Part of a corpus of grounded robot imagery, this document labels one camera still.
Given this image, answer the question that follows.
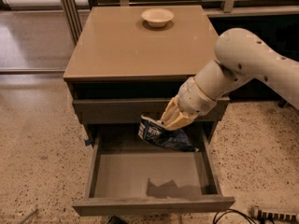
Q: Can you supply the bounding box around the grey drawer cabinet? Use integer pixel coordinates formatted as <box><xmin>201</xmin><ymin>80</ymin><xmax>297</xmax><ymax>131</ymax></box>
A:
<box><xmin>64</xmin><ymin>6</ymin><xmax>218</xmax><ymax>141</ymax></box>

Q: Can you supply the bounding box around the black object under drawer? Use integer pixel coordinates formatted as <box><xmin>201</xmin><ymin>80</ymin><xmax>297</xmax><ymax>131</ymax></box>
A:
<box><xmin>107</xmin><ymin>216</ymin><xmax>128</xmax><ymax>224</ymax></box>

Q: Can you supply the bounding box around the white power strip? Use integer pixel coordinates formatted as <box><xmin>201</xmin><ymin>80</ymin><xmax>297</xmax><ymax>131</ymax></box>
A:
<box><xmin>249</xmin><ymin>206</ymin><xmax>299</xmax><ymax>224</ymax></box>

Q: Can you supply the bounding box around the open grey middle drawer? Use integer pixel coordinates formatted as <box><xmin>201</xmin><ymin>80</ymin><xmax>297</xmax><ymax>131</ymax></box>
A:
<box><xmin>73</xmin><ymin>127</ymin><xmax>235</xmax><ymax>217</ymax></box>

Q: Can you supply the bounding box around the closed grey top drawer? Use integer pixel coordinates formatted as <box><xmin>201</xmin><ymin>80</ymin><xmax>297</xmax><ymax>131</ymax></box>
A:
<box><xmin>72</xmin><ymin>96</ymin><xmax>231</xmax><ymax>125</ymax></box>

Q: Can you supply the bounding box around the blue tape piece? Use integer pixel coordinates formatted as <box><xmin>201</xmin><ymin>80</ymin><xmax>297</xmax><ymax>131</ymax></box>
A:
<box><xmin>84</xmin><ymin>139</ymin><xmax>91</xmax><ymax>146</ymax></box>

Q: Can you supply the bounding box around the black cable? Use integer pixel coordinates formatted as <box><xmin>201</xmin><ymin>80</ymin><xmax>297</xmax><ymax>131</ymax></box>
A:
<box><xmin>212</xmin><ymin>208</ymin><xmax>258</xmax><ymax>224</ymax></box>

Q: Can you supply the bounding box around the metal window frame post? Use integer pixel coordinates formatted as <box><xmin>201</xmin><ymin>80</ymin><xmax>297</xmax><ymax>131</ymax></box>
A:
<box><xmin>60</xmin><ymin>0</ymin><xmax>82</xmax><ymax>45</ymax></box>

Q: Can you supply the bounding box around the metal rod on floor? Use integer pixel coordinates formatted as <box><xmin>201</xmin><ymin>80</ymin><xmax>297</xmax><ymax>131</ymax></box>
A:
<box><xmin>18</xmin><ymin>208</ymin><xmax>38</xmax><ymax>224</ymax></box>

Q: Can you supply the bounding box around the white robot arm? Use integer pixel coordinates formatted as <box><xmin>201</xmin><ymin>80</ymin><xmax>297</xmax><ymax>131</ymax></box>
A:
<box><xmin>161</xmin><ymin>28</ymin><xmax>299</xmax><ymax>131</ymax></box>

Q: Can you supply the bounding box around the blue chip bag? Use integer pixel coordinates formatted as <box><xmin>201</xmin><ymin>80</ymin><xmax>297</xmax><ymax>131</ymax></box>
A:
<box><xmin>138</xmin><ymin>116</ymin><xmax>199</xmax><ymax>152</ymax></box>

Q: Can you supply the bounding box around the white ceramic bowl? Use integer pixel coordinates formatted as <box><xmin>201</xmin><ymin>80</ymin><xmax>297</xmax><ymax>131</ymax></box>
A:
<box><xmin>141</xmin><ymin>8</ymin><xmax>174</xmax><ymax>28</ymax></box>

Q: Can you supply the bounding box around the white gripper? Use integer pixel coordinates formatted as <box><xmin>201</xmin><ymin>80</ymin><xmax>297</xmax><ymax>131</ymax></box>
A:
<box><xmin>161</xmin><ymin>77</ymin><xmax>217</xmax><ymax>131</ymax></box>

